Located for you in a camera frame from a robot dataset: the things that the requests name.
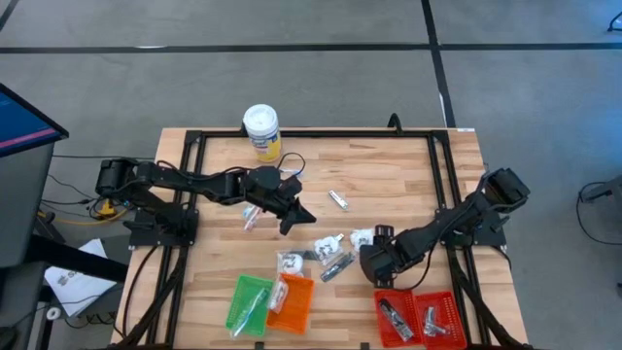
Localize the black camera cable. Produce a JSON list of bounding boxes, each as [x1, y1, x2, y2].
[[277, 152, 307, 179], [400, 252, 435, 292]]

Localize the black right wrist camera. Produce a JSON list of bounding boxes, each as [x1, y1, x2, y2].
[[372, 224, 397, 243]]

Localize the clear bag with white cotton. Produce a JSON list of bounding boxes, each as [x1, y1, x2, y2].
[[276, 250, 307, 279], [312, 233, 346, 266], [349, 227, 376, 252], [267, 280, 291, 314]]

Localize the black left camera cable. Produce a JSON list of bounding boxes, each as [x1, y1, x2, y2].
[[277, 152, 307, 179]]

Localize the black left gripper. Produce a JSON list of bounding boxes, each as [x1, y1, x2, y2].
[[265, 190, 318, 236]]

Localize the green plastic basket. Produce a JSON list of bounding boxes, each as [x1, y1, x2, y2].
[[225, 273, 276, 338]]

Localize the white paper sheet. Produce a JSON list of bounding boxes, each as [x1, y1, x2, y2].
[[43, 237, 118, 317]]

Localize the orange plastic basket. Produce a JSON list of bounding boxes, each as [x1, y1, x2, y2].
[[265, 271, 316, 336]]

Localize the black beam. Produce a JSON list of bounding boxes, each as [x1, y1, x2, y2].
[[23, 235, 130, 283]]

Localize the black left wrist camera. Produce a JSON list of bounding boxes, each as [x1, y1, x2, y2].
[[279, 173, 304, 199]]

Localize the white-lidded yellow wipes canister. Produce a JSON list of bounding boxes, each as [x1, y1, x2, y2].
[[242, 103, 284, 164]]

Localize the dark grey cart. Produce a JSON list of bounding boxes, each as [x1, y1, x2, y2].
[[0, 264, 50, 350]]

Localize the yellow cable with plug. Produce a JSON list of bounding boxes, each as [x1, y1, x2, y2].
[[38, 196, 130, 227]]

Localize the grey cabinet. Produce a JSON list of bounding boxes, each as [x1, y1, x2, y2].
[[0, 142, 55, 269]]

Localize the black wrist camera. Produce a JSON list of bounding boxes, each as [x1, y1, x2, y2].
[[279, 173, 304, 199], [372, 224, 397, 243]]

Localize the black right camera cable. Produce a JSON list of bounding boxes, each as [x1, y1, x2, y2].
[[400, 252, 435, 292]]

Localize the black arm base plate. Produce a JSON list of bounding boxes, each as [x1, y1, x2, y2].
[[123, 207, 200, 248], [434, 207, 511, 248]]

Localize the blue-screen monitor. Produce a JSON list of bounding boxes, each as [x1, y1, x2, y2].
[[0, 82, 70, 158]]

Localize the red plastic basket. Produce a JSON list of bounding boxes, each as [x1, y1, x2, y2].
[[373, 289, 424, 349], [416, 290, 468, 350]]

